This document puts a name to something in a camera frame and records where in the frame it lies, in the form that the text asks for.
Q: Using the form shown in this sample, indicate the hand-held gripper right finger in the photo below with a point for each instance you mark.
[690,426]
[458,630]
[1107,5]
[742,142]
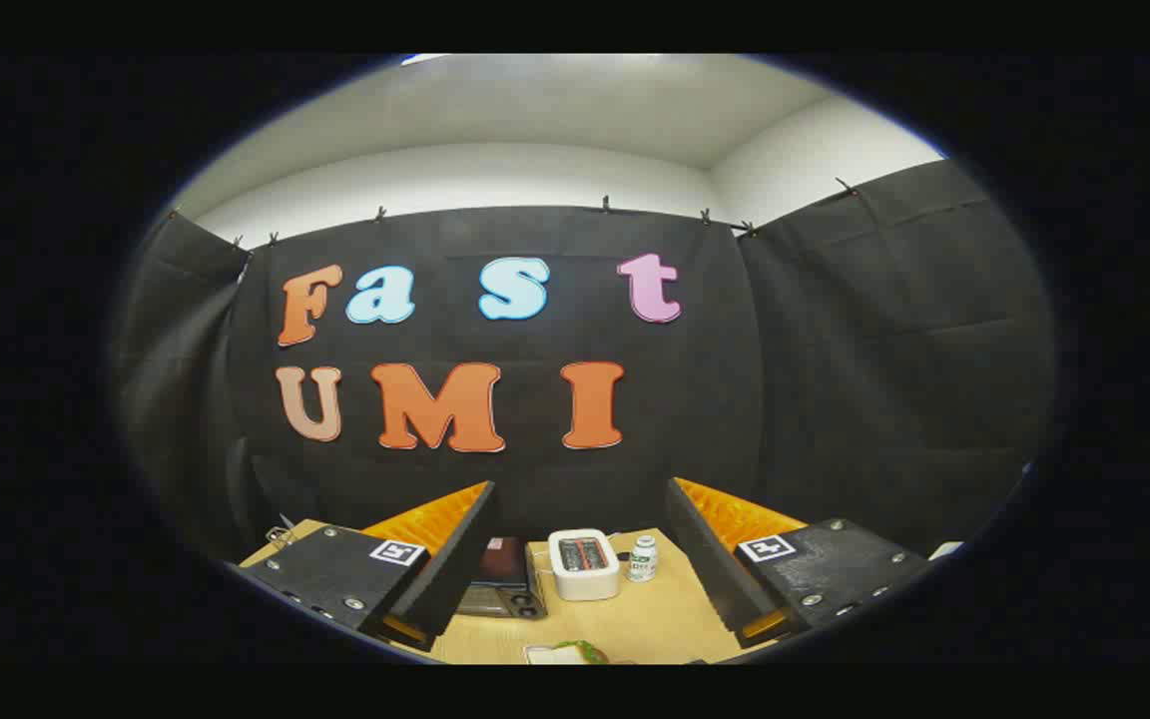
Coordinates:
[710,569]

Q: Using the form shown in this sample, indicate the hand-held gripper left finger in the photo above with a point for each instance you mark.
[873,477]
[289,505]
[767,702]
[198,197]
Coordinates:
[455,569]

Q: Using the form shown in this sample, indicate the sandwich with green lettuce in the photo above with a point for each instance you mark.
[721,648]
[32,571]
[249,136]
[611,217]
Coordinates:
[583,653]

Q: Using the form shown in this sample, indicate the white bottle with green label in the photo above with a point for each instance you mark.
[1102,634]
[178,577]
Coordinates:
[642,561]

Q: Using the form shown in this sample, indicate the black backdrop cloth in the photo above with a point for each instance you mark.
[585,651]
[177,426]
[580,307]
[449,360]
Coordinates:
[835,379]

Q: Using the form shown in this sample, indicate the black toaster oven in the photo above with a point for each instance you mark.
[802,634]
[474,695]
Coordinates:
[503,584]

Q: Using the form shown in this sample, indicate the white pop-up toaster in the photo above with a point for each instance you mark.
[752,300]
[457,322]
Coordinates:
[585,574]

